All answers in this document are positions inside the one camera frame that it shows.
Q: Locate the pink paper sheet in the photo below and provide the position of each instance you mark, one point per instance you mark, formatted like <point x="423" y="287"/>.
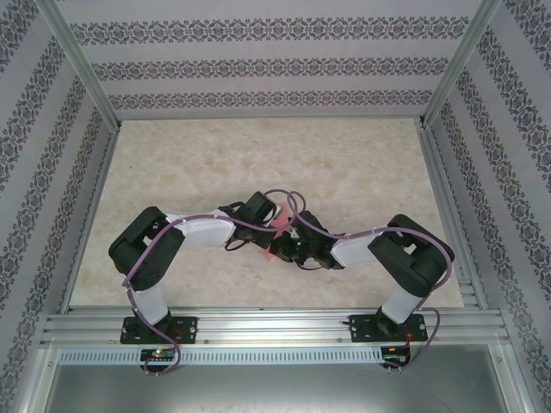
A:
<point x="283" y="223"/>

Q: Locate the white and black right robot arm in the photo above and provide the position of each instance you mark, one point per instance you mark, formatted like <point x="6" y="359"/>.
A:
<point x="404" y="258"/>

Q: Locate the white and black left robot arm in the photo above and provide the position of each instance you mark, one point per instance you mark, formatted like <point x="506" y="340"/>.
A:
<point x="146" y="254"/>

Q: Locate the grey sheet metal tray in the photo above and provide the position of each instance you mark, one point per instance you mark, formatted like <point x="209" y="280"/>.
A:
<point x="275" y="387"/>

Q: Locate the small dark circuit board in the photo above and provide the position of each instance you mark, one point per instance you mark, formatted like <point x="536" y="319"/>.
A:
<point x="394" y="356"/>

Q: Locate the circuit board with green light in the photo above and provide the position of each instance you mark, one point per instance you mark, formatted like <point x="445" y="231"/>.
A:
<point x="157" y="355"/>

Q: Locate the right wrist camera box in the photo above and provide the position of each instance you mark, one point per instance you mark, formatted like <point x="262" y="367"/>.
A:
<point x="295" y="233"/>

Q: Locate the aluminium mounting rail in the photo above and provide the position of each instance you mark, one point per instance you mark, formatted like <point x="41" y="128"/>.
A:
<point x="275" y="329"/>

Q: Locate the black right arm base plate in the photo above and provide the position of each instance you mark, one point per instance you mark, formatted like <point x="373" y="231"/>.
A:
<point x="361" y="329"/>

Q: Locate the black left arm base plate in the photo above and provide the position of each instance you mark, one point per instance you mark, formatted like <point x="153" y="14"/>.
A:
<point x="189" y="329"/>

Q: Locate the aluminium side rail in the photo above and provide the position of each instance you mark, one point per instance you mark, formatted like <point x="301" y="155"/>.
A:
<point x="435" y="172"/>
<point x="91" y="215"/>

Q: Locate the aluminium frame post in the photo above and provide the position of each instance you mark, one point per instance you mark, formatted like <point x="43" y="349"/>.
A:
<point x="82" y="64"/>
<point x="460" y="60"/>

